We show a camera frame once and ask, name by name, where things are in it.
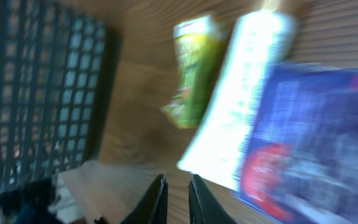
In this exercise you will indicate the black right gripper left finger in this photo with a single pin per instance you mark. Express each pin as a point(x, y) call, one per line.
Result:
point(152, 208)

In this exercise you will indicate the purple snack packet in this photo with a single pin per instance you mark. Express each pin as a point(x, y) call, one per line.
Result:
point(301, 160)

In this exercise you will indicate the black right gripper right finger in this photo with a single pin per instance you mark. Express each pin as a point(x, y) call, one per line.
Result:
point(204, 208)

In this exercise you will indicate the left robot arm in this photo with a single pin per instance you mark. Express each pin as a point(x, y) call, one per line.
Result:
point(45, 201)

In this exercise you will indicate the white tube gold cap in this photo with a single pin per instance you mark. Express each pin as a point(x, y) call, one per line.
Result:
point(258, 40)

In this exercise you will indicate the grey plastic basket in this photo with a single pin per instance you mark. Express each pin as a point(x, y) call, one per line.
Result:
point(55, 76)

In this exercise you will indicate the green juice carton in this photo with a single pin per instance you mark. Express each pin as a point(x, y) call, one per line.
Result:
point(199, 44)

